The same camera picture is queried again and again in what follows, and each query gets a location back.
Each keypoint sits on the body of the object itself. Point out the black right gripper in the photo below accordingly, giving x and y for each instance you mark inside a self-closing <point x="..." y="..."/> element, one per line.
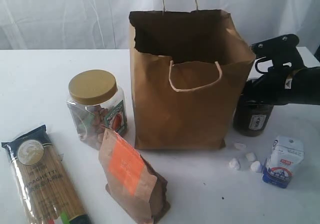
<point x="285" y="86"/>

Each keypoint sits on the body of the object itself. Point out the dark tea can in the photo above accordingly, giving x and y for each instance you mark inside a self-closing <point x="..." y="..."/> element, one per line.
<point x="251" y="117"/>

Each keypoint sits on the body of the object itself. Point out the clear nut jar gold lid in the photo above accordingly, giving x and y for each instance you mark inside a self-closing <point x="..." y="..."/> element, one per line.
<point x="96" y="102"/>

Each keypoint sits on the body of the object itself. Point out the brown paper shopping bag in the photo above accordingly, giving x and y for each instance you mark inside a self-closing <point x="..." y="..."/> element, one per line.
<point x="188" y="70"/>

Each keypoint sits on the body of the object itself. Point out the white printed snack pouch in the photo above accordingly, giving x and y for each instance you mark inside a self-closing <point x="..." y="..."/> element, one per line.
<point x="286" y="154"/>

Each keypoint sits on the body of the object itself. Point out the kraft pouch orange label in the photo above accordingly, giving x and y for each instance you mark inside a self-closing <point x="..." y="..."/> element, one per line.
<point x="131" y="180"/>

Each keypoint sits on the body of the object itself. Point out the white backdrop curtain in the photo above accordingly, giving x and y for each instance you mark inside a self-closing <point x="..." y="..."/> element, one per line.
<point x="103" y="24"/>

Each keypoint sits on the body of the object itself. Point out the spaghetti packet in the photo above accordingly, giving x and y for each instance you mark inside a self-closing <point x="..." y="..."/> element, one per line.
<point x="46" y="191"/>

